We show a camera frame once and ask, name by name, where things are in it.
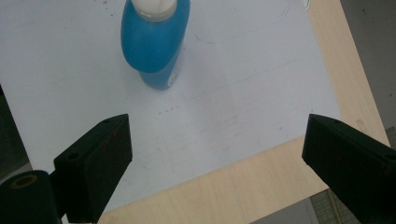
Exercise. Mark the blue bottle with white cap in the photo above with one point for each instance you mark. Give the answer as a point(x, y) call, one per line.
point(149, 46)

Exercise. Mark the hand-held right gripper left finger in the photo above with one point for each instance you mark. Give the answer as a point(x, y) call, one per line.
point(93, 168)

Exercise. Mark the white round object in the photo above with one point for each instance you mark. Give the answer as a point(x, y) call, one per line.
point(307, 3)

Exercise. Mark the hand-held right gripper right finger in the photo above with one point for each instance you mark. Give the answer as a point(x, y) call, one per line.
point(351, 165)

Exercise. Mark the white paper sheet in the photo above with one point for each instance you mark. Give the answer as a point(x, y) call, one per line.
point(249, 77)

